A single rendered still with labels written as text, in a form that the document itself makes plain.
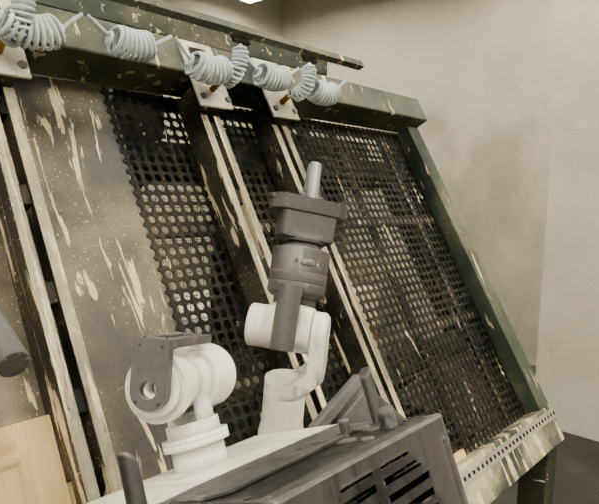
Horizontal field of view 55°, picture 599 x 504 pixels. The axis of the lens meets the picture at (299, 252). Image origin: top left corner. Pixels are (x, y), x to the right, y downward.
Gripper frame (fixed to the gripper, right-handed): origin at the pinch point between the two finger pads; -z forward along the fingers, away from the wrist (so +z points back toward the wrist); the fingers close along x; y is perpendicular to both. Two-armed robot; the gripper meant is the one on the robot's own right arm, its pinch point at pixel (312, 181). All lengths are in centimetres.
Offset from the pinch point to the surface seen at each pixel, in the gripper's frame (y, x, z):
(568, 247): 240, -244, -62
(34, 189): 23.1, 43.4, 5.6
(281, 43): 47, 1, -46
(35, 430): 14, 34, 44
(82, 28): 39, 44, -33
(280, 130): 66, -6, -31
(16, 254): 20, 43, 17
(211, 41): 112, 15, -74
